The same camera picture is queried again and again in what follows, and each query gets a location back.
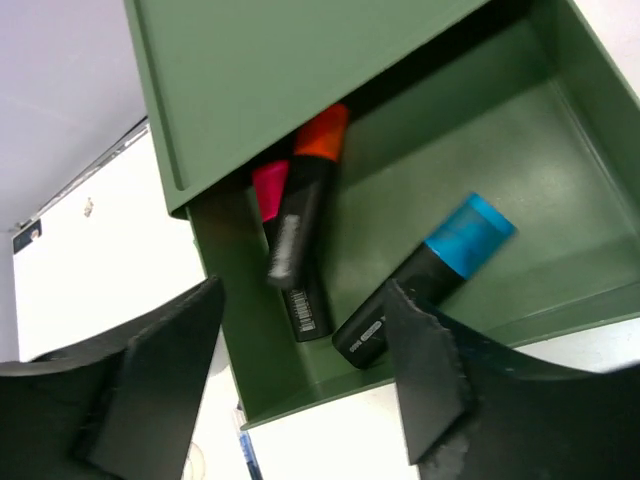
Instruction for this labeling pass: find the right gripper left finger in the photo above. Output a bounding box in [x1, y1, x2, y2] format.
[76, 277, 225, 479]

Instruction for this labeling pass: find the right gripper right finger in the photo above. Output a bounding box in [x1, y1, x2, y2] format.
[383, 281, 475, 465]

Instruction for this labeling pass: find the blue pen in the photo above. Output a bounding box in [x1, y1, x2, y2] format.
[233, 403, 263, 480]

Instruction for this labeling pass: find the pink highlighter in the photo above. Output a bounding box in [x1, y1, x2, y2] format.
[252, 155, 336, 343]

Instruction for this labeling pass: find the blue highlighter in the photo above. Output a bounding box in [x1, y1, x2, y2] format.
[332, 193, 516, 369]

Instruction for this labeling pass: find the orange highlighter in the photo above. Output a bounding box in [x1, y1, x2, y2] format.
[267, 103, 349, 290]

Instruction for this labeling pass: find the green drawer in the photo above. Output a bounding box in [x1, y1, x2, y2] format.
[185, 0, 640, 432]

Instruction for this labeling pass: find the small white scrap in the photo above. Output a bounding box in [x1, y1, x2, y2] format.
[83, 198, 94, 218]

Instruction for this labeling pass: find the green drawer cabinet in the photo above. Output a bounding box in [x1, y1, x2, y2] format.
[125, 1, 527, 217]

